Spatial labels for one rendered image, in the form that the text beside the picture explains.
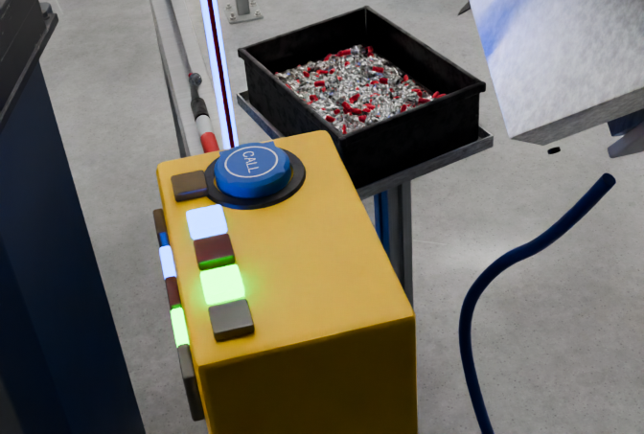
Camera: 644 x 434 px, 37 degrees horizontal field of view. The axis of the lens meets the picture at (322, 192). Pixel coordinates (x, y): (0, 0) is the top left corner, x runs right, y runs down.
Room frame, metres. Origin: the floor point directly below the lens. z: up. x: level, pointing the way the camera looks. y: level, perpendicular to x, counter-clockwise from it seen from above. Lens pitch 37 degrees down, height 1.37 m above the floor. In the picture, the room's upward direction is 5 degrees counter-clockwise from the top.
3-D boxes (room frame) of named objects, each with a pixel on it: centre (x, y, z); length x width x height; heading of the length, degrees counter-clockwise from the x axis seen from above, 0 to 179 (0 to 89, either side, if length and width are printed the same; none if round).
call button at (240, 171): (0.41, 0.04, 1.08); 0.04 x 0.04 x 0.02
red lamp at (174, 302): (0.35, 0.08, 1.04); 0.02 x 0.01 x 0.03; 11
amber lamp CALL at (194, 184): (0.40, 0.07, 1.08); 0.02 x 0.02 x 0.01; 11
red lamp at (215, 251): (0.35, 0.05, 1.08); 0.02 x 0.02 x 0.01; 11
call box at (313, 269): (0.37, 0.03, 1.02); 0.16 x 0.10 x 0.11; 11
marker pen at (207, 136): (0.76, 0.10, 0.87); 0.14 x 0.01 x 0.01; 11
